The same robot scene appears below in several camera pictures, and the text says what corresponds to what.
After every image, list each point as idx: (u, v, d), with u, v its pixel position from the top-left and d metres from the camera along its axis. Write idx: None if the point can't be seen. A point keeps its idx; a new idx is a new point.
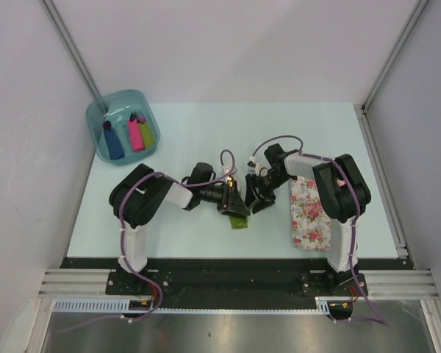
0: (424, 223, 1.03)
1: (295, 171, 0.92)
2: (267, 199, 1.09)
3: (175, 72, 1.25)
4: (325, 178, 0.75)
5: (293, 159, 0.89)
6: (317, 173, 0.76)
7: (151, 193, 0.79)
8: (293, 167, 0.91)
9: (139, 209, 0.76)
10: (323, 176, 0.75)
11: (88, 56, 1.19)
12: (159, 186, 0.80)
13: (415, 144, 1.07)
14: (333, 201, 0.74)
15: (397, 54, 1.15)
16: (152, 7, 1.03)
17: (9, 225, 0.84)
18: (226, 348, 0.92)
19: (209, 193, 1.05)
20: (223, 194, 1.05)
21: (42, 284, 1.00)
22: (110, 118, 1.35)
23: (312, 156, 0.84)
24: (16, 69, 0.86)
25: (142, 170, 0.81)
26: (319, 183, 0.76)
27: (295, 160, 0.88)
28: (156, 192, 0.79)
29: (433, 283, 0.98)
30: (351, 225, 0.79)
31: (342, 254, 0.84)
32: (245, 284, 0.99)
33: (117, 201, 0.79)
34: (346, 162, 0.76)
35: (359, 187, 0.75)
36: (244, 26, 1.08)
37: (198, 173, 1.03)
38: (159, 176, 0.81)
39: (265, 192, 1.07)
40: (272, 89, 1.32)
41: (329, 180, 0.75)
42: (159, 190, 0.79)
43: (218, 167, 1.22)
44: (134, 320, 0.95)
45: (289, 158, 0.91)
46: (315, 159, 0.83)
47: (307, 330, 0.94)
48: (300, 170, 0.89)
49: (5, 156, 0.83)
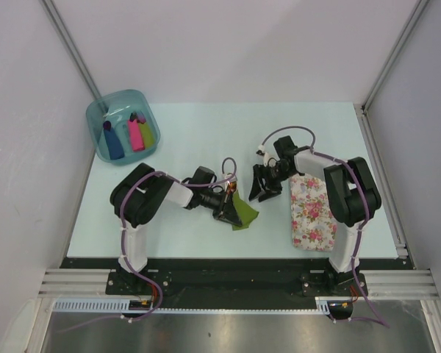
0: (424, 223, 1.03)
1: (304, 169, 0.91)
2: (271, 190, 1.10)
3: (175, 72, 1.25)
4: (336, 180, 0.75)
5: (302, 156, 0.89)
6: (328, 175, 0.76)
7: (152, 192, 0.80)
8: (303, 164, 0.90)
9: (140, 207, 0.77)
10: (334, 179, 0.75)
11: (88, 56, 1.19)
12: (159, 186, 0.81)
13: (416, 144, 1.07)
14: (342, 205, 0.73)
15: (397, 54, 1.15)
16: (153, 7, 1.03)
17: (9, 226, 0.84)
18: (226, 348, 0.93)
19: (206, 198, 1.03)
20: (220, 202, 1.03)
21: (42, 284, 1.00)
22: (110, 118, 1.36)
23: (325, 156, 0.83)
24: (15, 69, 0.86)
25: (143, 170, 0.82)
26: (329, 185, 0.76)
27: (306, 157, 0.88)
28: (158, 191, 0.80)
29: (433, 283, 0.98)
30: (358, 229, 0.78)
31: (345, 257, 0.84)
32: (245, 284, 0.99)
33: (118, 201, 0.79)
34: (359, 164, 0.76)
35: (370, 192, 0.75)
36: (244, 26, 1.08)
37: (200, 174, 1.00)
38: (159, 175, 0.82)
39: (271, 184, 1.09)
40: (271, 89, 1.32)
41: (340, 183, 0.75)
42: (161, 189, 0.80)
43: (219, 175, 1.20)
44: (134, 320, 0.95)
45: (298, 155, 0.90)
46: (325, 159, 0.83)
47: (307, 330, 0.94)
48: (310, 169, 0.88)
49: (5, 156, 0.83)
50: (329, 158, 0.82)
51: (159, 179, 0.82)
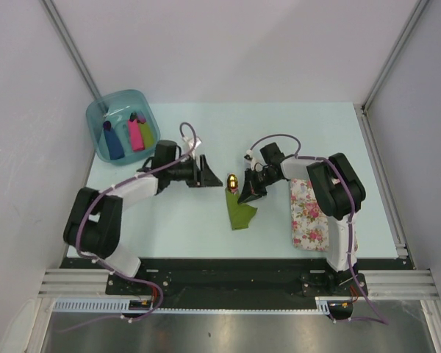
0: (424, 222, 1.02)
1: (291, 173, 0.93)
2: (253, 193, 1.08)
3: (175, 72, 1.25)
4: (320, 177, 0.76)
5: (288, 161, 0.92)
6: (312, 172, 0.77)
7: (104, 220, 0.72)
8: (289, 168, 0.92)
9: (100, 242, 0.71)
10: (317, 175, 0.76)
11: (88, 56, 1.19)
12: (109, 210, 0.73)
13: (415, 143, 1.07)
14: (328, 201, 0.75)
15: (397, 53, 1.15)
16: (152, 7, 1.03)
17: (9, 225, 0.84)
18: (226, 348, 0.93)
19: (177, 172, 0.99)
20: (194, 170, 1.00)
21: (42, 284, 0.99)
22: (110, 118, 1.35)
23: (306, 157, 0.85)
24: (15, 69, 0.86)
25: (87, 199, 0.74)
26: (314, 182, 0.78)
27: (290, 163, 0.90)
28: (109, 215, 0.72)
29: (433, 283, 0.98)
30: (348, 223, 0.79)
31: (341, 254, 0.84)
32: (245, 284, 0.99)
33: (73, 240, 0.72)
34: (339, 160, 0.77)
35: (353, 184, 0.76)
36: (244, 26, 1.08)
37: (162, 150, 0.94)
38: (105, 198, 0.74)
39: (256, 185, 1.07)
40: (271, 87, 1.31)
41: (323, 179, 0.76)
42: (112, 212, 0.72)
43: (218, 175, 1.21)
44: (134, 320, 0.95)
45: (284, 162, 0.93)
46: (311, 160, 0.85)
47: (307, 330, 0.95)
48: (296, 172, 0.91)
49: (5, 155, 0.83)
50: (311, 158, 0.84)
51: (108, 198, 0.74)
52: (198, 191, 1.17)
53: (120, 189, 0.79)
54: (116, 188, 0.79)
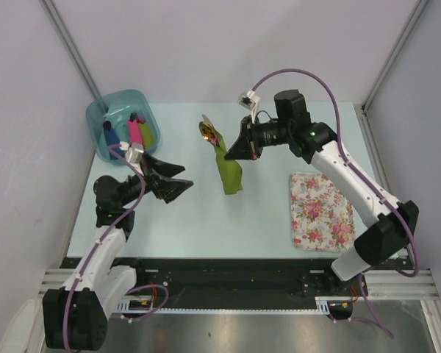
0: (425, 223, 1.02)
1: (324, 170, 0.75)
2: (255, 156, 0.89)
3: (174, 71, 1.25)
4: (387, 239, 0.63)
5: (332, 164, 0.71)
6: (380, 232, 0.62)
7: (82, 323, 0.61)
8: (327, 168, 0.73)
9: (87, 340, 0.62)
10: (386, 237, 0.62)
11: (87, 54, 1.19)
12: (82, 313, 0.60)
13: (416, 143, 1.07)
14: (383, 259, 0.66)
15: (398, 52, 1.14)
16: (152, 6, 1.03)
17: (9, 225, 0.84)
18: (226, 348, 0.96)
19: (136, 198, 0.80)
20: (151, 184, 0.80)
21: (42, 284, 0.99)
22: (110, 118, 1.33)
23: (372, 187, 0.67)
24: (15, 68, 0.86)
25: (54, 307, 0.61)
26: (375, 239, 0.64)
27: (336, 170, 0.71)
28: (87, 315, 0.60)
29: (433, 283, 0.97)
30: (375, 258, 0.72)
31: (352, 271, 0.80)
32: (245, 284, 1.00)
33: (56, 343, 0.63)
34: (410, 214, 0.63)
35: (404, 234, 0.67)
36: (244, 25, 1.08)
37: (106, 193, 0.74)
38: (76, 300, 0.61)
39: (257, 147, 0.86)
40: (271, 87, 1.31)
41: (389, 240, 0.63)
42: (89, 311, 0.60)
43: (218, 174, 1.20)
44: (134, 320, 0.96)
45: (325, 159, 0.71)
46: (373, 190, 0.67)
47: (307, 330, 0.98)
48: (336, 178, 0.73)
49: (5, 155, 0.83)
50: (374, 192, 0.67)
51: (81, 294, 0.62)
52: (198, 192, 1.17)
53: (86, 273, 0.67)
54: (81, 275, 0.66)
